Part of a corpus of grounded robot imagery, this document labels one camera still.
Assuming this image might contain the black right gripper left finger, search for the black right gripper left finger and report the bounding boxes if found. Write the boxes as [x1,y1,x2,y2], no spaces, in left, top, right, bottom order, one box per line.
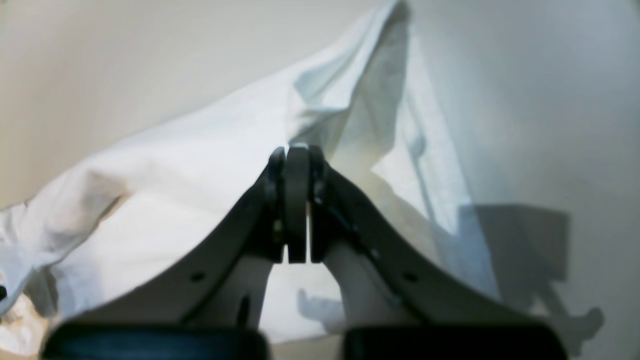
[42,146,311,360]

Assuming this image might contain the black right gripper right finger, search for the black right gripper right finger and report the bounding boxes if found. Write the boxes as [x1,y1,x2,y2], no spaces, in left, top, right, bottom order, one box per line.
[309,146,568,360]

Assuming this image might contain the white printed t-shirt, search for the white printed t-shirt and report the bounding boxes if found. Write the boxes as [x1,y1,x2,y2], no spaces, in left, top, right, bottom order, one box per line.
[1,0,501,357]

